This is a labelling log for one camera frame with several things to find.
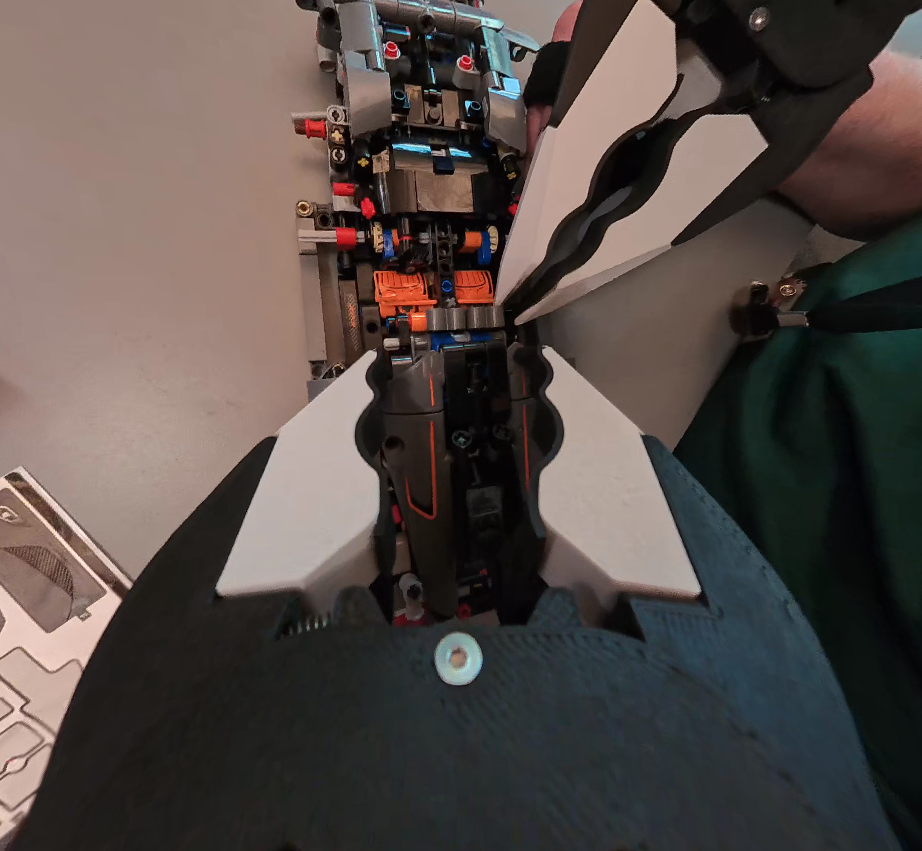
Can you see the person's green garment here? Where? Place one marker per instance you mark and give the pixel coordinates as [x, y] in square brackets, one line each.
[828, 505]

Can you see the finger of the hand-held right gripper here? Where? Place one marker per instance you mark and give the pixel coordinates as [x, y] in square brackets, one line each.
[713, 174]
[583, 116]

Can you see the grey and orange lego car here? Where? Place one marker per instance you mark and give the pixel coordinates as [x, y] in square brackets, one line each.
[432, 181]

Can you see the lego sticker sheet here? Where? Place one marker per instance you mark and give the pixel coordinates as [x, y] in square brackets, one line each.
[43, 577]

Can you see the person's right forearm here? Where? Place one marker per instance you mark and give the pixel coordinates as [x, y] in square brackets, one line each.
[864, 152]

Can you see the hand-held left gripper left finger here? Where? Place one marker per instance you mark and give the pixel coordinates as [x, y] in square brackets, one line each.
[302, 491]

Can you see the person's right hand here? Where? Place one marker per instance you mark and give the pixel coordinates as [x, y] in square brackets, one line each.
[570, 19]

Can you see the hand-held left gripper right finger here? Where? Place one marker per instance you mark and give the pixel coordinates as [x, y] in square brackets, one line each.
[612, 498]

